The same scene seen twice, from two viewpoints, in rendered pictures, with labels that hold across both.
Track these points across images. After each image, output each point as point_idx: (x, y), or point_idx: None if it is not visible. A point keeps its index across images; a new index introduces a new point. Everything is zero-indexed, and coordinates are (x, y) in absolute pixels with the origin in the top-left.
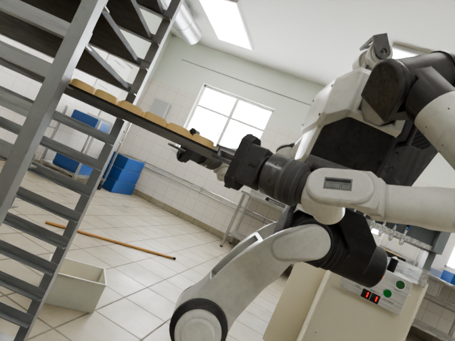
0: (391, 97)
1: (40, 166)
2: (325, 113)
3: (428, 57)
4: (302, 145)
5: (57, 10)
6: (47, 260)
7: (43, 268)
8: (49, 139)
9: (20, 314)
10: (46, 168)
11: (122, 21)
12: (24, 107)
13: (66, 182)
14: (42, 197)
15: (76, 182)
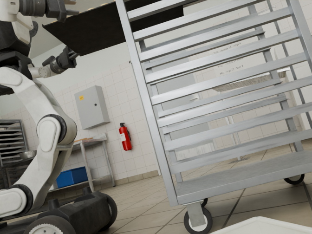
0: (33, 35)
1: (176, 42)
2: (33, 28)
3: None
4: (21, 30)
5: None
6: (158, 119)
7: (160, 126)
8: (173, 20)
9: (173, 168)
10: (172, 44)
11: None
12: (151, 48)
13: (153, 54)
14: (170, 68)
15: (146, 53)
